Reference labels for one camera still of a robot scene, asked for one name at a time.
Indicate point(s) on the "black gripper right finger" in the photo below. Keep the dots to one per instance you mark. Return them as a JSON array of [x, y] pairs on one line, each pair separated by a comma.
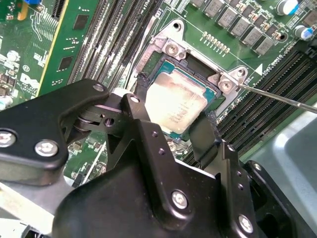
[[229, 158]]

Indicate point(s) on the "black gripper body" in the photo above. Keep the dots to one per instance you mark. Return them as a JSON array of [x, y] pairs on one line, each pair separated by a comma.
[[111, 203]]

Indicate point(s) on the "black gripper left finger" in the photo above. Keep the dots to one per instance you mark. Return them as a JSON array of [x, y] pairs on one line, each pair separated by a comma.
[[37, 119]]

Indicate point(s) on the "silver CPU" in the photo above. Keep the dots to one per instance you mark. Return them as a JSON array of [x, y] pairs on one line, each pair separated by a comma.
[[175, 99]]

